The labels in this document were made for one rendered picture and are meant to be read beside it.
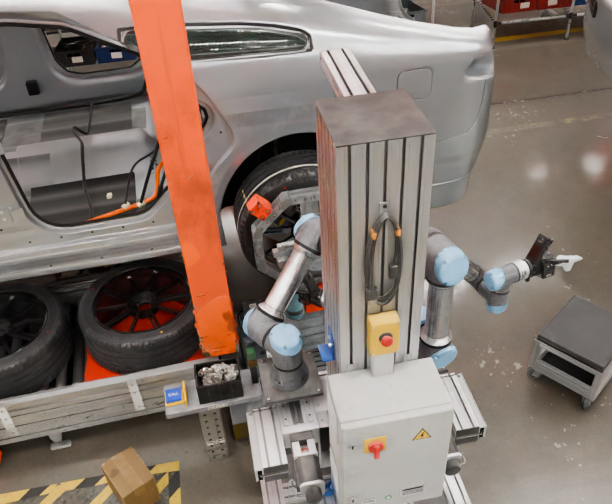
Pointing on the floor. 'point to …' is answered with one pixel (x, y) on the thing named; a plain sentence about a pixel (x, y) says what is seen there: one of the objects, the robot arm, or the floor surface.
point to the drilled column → (214, 434)
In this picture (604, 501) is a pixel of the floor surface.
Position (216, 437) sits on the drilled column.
